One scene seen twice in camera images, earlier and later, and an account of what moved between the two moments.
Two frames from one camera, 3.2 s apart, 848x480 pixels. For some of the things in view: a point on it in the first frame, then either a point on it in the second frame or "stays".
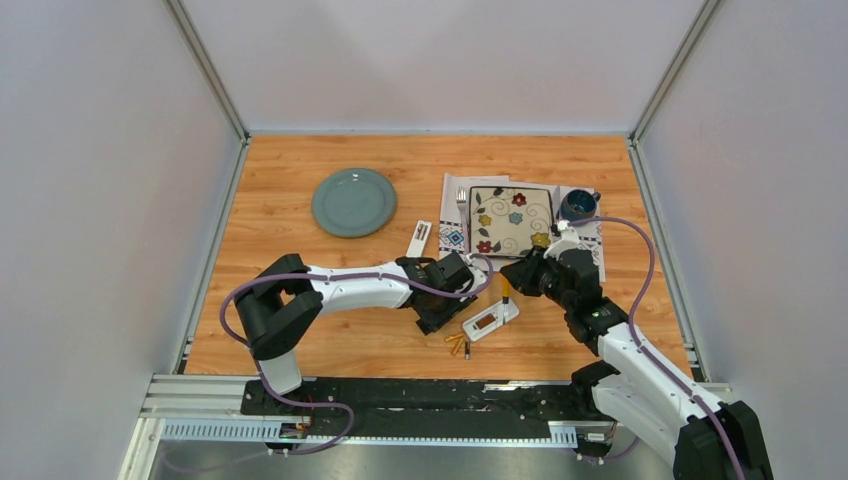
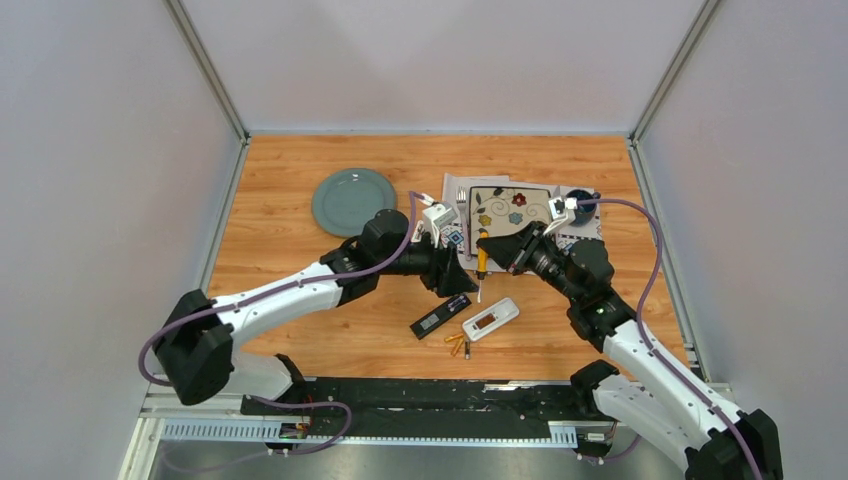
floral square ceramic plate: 505,221 stays
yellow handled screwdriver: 505,298 → 483,262
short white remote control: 482,324 stays
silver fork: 461,199 stays
